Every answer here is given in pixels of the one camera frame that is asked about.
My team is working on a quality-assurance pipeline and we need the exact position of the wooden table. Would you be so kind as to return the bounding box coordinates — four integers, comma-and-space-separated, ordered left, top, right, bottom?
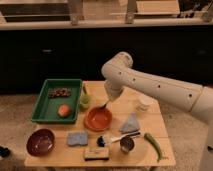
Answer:
25, 79, 175, 168

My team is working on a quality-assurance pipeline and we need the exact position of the purple bowl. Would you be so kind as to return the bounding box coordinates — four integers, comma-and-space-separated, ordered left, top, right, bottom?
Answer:
26, 129, 55, 157

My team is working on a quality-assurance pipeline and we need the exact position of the orange bowl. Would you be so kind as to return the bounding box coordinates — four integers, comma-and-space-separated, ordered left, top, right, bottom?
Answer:
84, 107, 113, 132

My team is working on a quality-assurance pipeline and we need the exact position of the metal cup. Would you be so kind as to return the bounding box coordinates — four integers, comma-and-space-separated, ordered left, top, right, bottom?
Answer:
120, 136, 135, 153

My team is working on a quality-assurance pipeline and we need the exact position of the green plastic cup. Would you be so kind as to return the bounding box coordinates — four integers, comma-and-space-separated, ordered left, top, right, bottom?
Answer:
80, 85, 91, 110

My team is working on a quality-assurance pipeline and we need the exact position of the grey folded cloth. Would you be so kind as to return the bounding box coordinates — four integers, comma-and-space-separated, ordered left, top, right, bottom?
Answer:
119, 113, 140, 134

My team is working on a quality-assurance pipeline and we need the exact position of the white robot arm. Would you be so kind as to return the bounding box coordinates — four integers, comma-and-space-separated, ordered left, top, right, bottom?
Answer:
101, 52, 213, 171

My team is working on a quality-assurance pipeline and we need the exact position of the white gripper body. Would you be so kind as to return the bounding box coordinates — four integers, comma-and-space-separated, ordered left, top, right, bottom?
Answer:
104, 80, 124, 101

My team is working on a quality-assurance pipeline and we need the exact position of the black object on floor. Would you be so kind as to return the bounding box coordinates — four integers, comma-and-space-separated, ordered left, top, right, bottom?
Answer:
0, 146, 11, 158

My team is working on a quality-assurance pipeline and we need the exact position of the orange fruit toy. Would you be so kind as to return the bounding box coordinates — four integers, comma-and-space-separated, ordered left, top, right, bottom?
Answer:
58, 104, 71, 118

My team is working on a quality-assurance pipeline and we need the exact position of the wooden block eraser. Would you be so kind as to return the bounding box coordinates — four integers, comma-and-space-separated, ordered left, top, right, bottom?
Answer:
84, 147, 109, 161

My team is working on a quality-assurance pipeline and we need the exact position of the green plastic tray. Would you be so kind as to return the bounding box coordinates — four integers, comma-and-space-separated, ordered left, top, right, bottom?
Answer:
31, 79, 82, 124

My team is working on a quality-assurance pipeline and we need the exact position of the green chili pepper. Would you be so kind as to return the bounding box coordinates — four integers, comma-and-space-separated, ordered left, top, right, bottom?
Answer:
144, 133, 163, 162

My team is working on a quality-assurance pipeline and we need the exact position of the brown patterned item in tray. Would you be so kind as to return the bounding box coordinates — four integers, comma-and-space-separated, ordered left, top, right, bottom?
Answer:
48, 88, 71, 98

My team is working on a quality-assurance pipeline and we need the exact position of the blue sponge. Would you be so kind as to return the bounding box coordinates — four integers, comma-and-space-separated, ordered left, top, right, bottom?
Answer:
67, 132, 88, 146

